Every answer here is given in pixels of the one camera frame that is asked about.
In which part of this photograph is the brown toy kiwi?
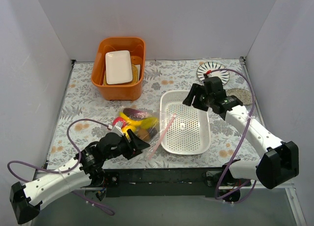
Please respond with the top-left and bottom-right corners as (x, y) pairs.
(137, 129), (151, 142)

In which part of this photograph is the yellow toy mango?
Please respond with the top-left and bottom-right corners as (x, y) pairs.
(122, 125), (137, 133)

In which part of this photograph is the dark brown toy mangosteen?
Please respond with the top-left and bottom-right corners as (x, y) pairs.
(148, 127), (158, 139)

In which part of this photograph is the yellow toy banana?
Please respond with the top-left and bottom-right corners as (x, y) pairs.
(119, 112), (142, 126)

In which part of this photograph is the clear zip top bag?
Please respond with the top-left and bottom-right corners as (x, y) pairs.
(112, 107), (177, 160)

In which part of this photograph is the red toy apple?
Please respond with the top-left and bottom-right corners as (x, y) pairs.
(112, 117), (127, 127)

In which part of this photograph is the purple toy eggplant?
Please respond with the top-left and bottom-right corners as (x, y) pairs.
(123, 108), (150, 120)

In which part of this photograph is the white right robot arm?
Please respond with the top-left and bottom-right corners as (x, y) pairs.
(183, 76), (299, 189)

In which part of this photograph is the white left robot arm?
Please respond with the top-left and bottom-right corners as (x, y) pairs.
(10, 129), (150, 225)

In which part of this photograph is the blue striped round plate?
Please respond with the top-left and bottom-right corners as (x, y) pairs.
(197, 61), (230, 85)

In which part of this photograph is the speckled round coaster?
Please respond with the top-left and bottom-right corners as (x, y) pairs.
(226, 88), (252, 105)

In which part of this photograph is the floral patterned table mat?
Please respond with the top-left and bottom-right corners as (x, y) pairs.
(47, 60), (258, 170)

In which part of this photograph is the white perforated plastic basket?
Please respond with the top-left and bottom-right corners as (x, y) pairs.
(159, 90), (211, 155)

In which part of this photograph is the yellow woven tray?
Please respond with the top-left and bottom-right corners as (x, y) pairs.
(103, 63), (139, 85)

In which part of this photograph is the orange plastic bin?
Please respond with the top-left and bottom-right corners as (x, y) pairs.
(91, 37), (146, 101)

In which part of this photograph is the white rectangular plate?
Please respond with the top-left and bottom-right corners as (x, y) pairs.
(105, 50), (133, 85)

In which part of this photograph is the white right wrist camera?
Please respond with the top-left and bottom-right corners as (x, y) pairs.
(203, 70), (212, 78)

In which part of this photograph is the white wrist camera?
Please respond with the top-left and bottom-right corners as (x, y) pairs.
(203, 70), (212, 78)
(108, 125), (124, 136)

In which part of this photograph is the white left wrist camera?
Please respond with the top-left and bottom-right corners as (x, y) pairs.
(108, 125), (124, 136)

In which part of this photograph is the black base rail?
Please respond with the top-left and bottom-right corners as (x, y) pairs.
(105, 167), (222, 198)

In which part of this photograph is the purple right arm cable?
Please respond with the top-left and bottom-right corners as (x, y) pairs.
(206, 68), (257, 203)

